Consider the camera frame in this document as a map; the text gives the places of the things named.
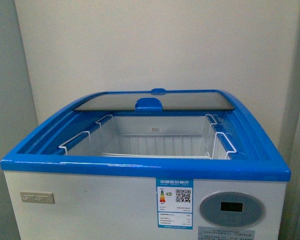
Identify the glass sliding freezer lid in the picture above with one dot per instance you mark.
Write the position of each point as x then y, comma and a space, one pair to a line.
158, 100

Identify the white blue chest freezer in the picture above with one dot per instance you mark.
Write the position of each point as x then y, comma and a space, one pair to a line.
115, 198

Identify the blue energy label sticker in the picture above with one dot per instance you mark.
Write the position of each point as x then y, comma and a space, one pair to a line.
175, 203

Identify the grey oval control panel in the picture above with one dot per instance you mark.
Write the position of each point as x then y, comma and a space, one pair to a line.
232, 210

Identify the grey instruction sticker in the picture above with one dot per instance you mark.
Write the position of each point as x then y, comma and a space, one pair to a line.
218, 233

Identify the silver brand name plate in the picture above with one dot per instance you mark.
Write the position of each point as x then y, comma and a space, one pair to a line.
37, 197

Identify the white wire freezer basket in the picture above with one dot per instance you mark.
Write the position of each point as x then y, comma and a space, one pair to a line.
166, 137

